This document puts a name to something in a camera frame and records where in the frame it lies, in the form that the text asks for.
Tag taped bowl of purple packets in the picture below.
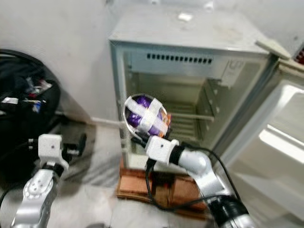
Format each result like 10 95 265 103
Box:
123 94 171 139

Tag grey mini fridge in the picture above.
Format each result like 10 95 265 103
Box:
108 5 290 172

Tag black bag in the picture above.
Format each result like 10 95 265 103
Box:
0 50 61 180

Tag wooden board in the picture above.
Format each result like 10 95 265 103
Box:
116 161 210 220

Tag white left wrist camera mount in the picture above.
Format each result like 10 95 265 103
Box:
38 134 66 164

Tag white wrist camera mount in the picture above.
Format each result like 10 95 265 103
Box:
146 137 179 166
38 134 66 164

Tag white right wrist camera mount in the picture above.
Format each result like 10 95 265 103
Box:
146 137 179 166

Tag wire fridge shelf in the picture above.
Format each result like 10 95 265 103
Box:
169 101 215 139

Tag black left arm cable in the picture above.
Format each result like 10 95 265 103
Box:
0 183 25 225

